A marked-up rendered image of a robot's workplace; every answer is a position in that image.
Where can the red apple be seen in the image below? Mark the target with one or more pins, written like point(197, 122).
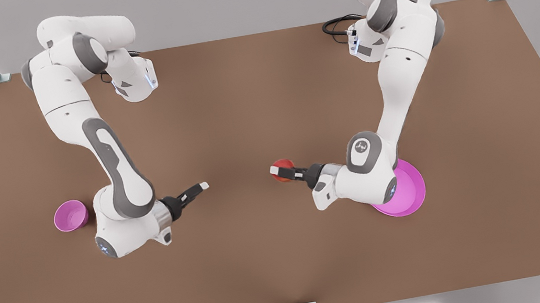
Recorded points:
point(284, 166)

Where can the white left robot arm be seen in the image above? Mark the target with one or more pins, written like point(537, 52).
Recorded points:
point(396, 70)

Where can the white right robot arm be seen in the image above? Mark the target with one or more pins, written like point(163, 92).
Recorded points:
point(62, 96)

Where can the pink plate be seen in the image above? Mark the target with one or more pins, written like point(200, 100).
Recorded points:
point(409, 190)

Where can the pink bowl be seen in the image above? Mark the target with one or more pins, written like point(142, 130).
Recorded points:
point(71, 215)

